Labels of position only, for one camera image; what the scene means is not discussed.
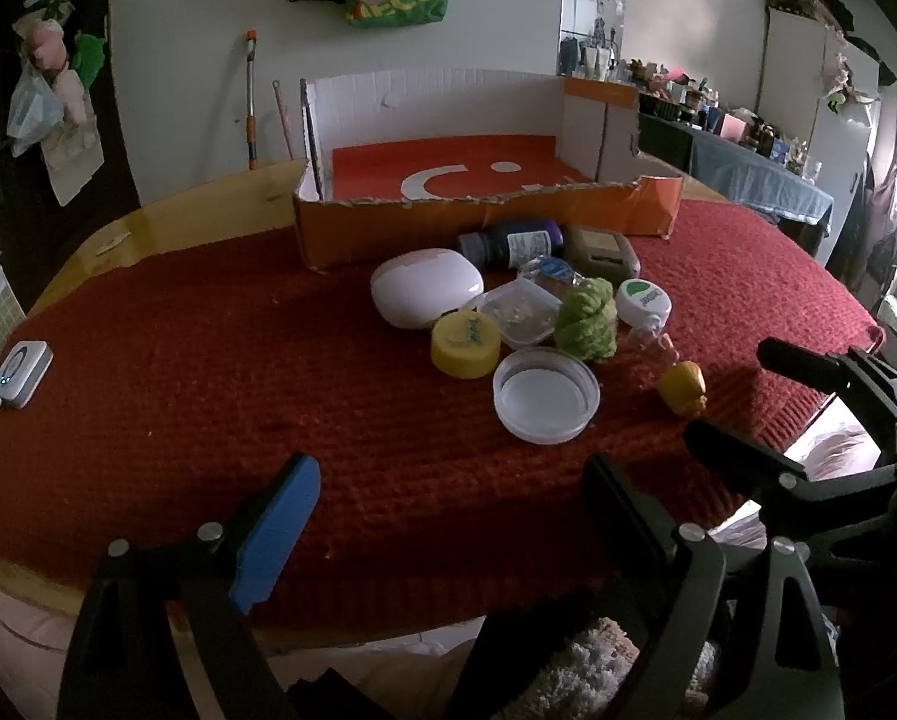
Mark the white wardrobe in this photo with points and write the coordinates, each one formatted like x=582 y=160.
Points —
x=801 y=82

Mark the hanging white paper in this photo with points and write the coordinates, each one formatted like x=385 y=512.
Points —
x=73 y=165

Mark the pink plush toy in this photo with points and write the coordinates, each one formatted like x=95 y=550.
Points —
x=54 y=60

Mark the small white sticker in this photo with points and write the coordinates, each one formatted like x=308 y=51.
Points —
x=112 y=243

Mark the cluster of toiletries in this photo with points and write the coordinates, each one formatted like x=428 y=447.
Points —
x=703 y=101

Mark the white square charger device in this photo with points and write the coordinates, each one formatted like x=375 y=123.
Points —
x=21 y=373

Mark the white fluffy rug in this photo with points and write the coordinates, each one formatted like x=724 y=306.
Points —
x=598 y=660

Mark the small yellow toy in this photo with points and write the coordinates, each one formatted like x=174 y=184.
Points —
x=682 y=388

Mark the clear plastic bag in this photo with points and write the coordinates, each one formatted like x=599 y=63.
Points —
x=32 y=112

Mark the clear round plastic lid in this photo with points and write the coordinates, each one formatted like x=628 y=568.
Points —
x=546 y=394

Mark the yellow round lid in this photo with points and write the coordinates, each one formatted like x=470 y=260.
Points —
x=463 y=345

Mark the wall mirror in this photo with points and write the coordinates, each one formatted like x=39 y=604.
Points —
x=587 y=7

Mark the thin pink stick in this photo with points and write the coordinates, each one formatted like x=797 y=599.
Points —
x=282 y=120

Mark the dark blue bottle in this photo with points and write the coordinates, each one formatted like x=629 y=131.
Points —
x=516 y=242

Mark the white cap with green label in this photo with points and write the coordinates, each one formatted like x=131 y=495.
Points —
x=643 y=300

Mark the orange cardboard box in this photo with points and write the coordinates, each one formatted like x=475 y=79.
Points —
x=456 y=172

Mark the white oval case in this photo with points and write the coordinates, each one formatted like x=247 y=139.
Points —
x=426 y=286

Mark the table with blue cloth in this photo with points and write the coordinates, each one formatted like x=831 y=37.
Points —
x=748 y=165

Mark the green plush toy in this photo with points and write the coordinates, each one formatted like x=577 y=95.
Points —
x=88 y=56

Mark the small clear bottle pink contents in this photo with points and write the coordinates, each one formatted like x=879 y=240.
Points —
x=652 y=349

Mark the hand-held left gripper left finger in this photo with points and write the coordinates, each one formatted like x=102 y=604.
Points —
x=279 y=532

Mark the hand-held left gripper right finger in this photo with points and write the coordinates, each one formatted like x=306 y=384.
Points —
x=628 y=517

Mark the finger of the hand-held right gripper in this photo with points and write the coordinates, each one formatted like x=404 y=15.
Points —
x=741 y=454
x=808 y=364

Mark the small clear plastic box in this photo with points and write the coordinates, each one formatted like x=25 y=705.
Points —
x=519 y=311

